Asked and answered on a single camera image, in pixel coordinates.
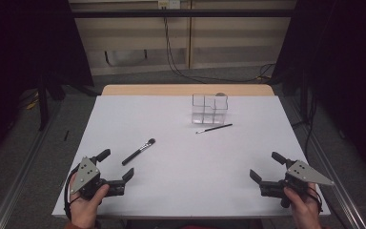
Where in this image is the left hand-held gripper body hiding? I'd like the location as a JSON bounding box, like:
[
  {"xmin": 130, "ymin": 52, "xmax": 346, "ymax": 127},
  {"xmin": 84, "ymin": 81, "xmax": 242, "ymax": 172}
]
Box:
[{"xmin": 70, "ymin": 156, "xmax": 127, "ymax": 201}]

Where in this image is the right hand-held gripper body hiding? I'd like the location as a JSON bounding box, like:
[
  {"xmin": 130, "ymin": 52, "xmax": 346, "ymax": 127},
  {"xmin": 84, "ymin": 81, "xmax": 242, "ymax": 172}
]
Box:
[{"xmin": 258, "ymin": 159, "xmax": 336, "ymax": 209}]

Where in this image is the black makeup brush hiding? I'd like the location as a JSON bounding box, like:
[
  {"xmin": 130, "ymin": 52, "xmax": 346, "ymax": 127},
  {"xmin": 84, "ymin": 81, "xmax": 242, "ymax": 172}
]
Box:
[{"xmin": 121, "ymin": 137, "xmax": 156, "ymax": 167}]

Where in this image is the clear acrylic organizer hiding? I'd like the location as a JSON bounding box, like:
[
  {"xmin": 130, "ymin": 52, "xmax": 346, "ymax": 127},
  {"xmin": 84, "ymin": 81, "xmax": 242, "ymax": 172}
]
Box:
[{"xmin": 191, "ymin": 93, "xmax": 230, "ymax": 126}]

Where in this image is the person's right hand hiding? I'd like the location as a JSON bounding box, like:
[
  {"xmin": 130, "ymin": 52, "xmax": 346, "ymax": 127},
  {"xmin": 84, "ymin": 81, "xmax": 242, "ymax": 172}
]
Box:
[{"xmin": 282, "ymin": 182, "xmax": 324, "ymax": 229}]

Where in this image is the person's left hand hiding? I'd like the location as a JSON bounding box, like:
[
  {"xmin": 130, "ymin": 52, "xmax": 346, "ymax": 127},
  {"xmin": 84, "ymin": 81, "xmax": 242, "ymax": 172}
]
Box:
[{"xmin": 69, "ymin": 173, "xmax": 111, "ymax": 229}]

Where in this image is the white table mat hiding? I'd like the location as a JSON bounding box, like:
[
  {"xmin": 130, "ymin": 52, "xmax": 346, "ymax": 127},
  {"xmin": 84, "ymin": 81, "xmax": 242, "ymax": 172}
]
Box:
[{"xmin": 51, "ymin": 94, "xmax": 332, "ymax": 219}]

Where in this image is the thin black brush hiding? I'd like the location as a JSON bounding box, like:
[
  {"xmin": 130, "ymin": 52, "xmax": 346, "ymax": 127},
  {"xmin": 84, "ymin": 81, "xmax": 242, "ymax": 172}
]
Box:
[{"xmin": 194, "ymin": 123, "xmax": 234, "ymax": 135}]

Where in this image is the black metal stand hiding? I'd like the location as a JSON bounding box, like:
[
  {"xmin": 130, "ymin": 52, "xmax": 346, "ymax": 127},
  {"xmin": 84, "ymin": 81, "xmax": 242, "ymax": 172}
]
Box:
[{"xmin": 37, "ymin": 74, "xmax": 51, "ymax": 132}]

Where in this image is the black curtain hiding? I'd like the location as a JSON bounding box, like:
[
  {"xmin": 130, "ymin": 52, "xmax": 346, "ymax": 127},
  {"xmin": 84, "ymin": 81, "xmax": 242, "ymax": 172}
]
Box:
[
  {"xmin": 0, "ymin": 0, "xmax": 95, "ymax": 175},
  {"xmin": 271, "ymin": 0, "xmax": 366, "ymax": 184}
]

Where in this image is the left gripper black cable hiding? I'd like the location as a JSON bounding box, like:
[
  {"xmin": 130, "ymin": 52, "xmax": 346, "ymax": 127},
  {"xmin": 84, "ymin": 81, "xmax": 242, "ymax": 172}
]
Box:
[{"xmin": 63, "ymin": 163, "xmax": 81, "ymax": 221}]

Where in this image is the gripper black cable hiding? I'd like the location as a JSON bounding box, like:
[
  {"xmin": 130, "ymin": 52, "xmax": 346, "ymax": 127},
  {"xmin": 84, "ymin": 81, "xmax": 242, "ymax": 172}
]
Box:
[
  {"xmin": 308, "ymin": 186, "xmax": 324, "ymax": 215},
  {"xmin": 63, "ymin": 163, "xmax": 81, "ymax": 221}
]

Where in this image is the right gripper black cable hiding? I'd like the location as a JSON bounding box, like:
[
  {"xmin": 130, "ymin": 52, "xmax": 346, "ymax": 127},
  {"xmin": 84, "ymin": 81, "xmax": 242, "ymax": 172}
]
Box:
[{"xmin": 308, "ymin": 186, "xmax": 324, "ymax": 215}]

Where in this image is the black floor cable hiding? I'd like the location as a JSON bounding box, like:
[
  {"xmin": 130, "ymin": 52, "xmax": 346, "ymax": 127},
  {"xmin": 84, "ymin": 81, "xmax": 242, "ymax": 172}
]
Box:
[{"xmin": 303, "ymin": 94, "xmax": 317, "ymax": 158}]

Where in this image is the aluminium floor rail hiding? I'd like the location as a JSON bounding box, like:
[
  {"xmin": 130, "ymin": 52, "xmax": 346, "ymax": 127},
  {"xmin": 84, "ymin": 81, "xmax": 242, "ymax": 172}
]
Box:
[
  {"xmin": 0, "ymin": 103, "xmax": 63, "ymax": 229},
  {"xmin": 284, "ymin": 96, "xmax": 366, "ymax": 229}
]

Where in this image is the yellow floor cable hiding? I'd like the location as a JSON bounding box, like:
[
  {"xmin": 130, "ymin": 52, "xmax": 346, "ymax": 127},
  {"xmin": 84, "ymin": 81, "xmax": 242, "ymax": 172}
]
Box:
[{"xmin": 25, "ymin": 91, "xmax": 40, "ymax": 111}]

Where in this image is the black wall cable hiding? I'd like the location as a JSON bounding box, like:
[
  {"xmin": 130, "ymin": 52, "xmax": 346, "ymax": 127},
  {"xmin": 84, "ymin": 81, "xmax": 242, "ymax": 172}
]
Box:
[{"xmin": 162, "ymin": 6, "xmax": 276, "ymax": 84}]

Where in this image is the white wall outlet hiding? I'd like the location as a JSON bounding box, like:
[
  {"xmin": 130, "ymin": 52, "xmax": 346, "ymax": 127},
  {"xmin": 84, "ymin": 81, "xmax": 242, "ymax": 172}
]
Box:
[{"xmin": 157, "ymin": 0, "xmax": 182, "ymax": 10}]

